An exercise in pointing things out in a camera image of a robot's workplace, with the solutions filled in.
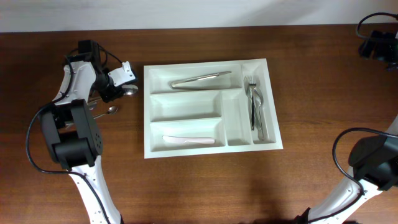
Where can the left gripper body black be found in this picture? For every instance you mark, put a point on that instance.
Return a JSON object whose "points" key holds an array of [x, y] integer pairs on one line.
{"points": [[107, 89]]}

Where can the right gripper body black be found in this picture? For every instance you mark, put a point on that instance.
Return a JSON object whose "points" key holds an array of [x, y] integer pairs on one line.
{"points": [[387, 50]]}

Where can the large steel spoon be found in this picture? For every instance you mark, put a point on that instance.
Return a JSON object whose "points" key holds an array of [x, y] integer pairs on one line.
{"points": [[128, 90]]}

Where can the small steel teaspoon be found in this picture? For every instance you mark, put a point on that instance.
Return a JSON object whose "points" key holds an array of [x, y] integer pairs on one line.
{"points": [[111, 110], [91, 107]]}

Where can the white plastic knife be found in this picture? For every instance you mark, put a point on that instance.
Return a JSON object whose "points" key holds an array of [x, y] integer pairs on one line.
{"points": [[183, 140]]}

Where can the steel tongs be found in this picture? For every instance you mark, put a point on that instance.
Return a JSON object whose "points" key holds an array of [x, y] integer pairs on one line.
{"points": [[174, 84]]}

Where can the steel fork dark handle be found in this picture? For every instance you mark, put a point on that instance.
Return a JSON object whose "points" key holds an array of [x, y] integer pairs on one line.
{"points": [[253, 111]]}

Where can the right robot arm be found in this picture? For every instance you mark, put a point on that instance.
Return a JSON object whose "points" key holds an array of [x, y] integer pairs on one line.
{"points": [[372, 170]]}

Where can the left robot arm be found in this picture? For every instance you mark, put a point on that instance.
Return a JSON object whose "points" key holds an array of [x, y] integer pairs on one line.
{"points": [[70, 131]]}

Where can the white plastic cutlery tray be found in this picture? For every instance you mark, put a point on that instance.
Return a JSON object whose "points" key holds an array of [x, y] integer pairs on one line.
{"points": [[215, 108]]}

